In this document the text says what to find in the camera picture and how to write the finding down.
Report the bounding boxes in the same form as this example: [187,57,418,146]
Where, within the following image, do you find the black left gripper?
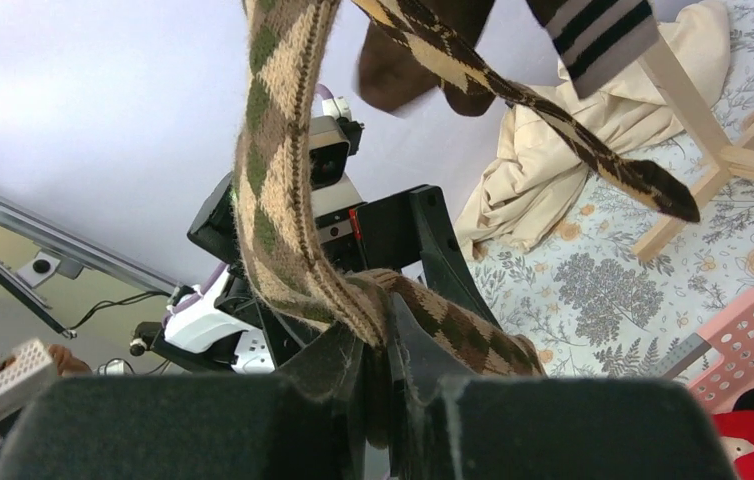
[257,189,500,368]

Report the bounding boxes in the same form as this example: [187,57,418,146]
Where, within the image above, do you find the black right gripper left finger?
[0,325,362,479]

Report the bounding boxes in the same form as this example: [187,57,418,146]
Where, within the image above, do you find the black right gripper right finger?
[388,296,735,479]

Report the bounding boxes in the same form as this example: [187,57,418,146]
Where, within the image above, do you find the dark brown tan argyle sock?
[357,1,700,223]

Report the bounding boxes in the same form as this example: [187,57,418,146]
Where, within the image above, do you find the beige green argyle sock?
[232,1,544,377]

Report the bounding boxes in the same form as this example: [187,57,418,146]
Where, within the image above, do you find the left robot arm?
[130,175,496,374]

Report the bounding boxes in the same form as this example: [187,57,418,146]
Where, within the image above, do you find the beige cloth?
[454,1,731,261]

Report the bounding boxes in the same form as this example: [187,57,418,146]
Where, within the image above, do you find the floral patterned mat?
[468,1,754,377]

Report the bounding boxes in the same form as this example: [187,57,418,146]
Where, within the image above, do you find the grey black striped sock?
[527,0,659,99]

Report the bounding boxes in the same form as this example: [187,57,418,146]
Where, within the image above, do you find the pink plastic basket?
[655,284,754,415]

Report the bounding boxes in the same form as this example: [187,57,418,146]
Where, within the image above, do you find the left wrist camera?
[308,85,364,218]

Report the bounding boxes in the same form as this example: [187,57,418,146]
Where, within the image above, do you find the wooden drying rack frame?
[631,33,754,263]

